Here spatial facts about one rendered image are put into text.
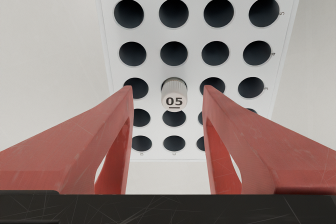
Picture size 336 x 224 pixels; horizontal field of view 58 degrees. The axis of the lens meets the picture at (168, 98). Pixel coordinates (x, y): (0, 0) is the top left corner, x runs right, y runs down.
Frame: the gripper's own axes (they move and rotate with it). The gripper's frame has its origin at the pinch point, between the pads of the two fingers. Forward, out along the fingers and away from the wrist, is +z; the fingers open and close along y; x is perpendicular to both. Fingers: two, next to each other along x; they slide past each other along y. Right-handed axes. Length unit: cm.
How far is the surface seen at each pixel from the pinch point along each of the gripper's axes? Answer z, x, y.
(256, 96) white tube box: 2.7, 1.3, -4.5
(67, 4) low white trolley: 6.5, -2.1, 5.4
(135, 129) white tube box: 2.7, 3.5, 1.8
